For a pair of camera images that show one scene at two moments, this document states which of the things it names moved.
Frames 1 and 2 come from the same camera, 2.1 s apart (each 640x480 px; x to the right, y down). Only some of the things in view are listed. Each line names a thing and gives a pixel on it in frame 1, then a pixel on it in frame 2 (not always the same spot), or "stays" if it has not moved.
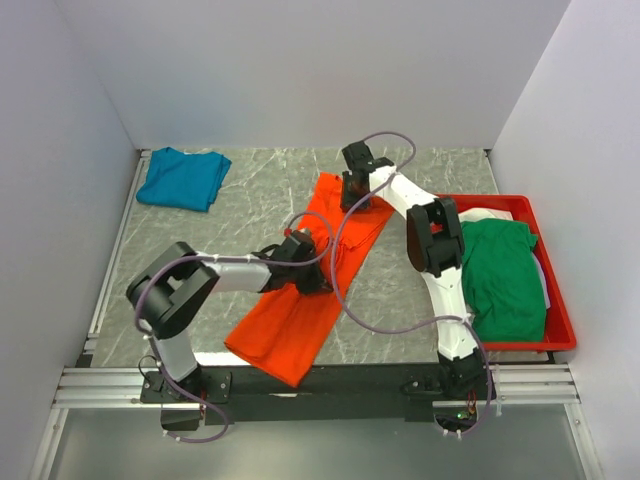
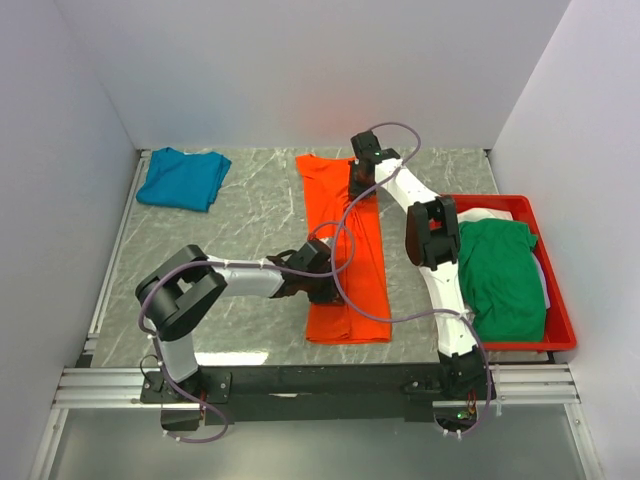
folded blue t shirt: [189, 181] stays
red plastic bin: [561, 335] stays
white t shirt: [477, 213] stays
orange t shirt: [283, 332] to [352, 227]
